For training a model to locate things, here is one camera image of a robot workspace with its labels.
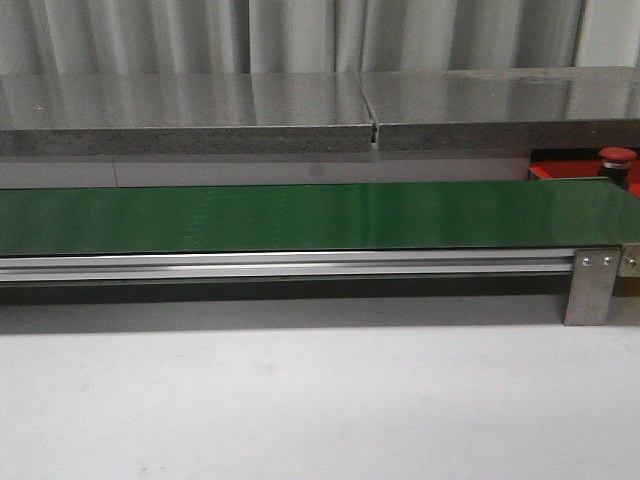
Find red mushroom push button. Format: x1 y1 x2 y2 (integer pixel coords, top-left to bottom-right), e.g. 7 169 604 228
597 146 638 190

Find grey stone countertop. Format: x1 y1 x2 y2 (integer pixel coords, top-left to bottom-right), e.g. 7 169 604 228
1 67 639 189

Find green conveyor belt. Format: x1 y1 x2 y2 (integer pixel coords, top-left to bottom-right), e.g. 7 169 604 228
1 180 639 257

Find red plastic tray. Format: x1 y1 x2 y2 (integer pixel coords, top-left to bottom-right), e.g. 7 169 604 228
529 160 639 197

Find white pleated curtain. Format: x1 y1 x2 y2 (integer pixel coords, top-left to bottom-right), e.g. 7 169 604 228
1 1 639 75

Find steel conveyor support bracket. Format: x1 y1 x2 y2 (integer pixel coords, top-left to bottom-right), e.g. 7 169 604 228
563 248 621 326

